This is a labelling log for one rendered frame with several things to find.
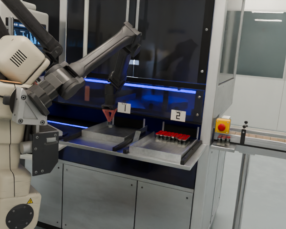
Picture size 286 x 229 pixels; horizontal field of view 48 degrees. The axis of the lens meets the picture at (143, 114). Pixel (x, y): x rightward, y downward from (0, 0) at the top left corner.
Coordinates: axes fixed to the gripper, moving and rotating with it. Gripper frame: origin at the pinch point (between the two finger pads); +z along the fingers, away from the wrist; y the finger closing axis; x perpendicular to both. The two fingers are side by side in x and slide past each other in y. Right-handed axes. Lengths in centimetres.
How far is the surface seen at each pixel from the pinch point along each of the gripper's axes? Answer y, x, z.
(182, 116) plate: 12.5, -39.0, -2.0
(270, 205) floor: 136, -117, 108
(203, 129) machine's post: 11, -51, 4
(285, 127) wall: 449, -191, 108
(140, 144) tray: -9.4, -19.7, 9.1
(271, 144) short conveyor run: 15, -88, 10
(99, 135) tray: -7.4, 3.3, 7.2
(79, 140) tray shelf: -14.1, 12.0, 8.8
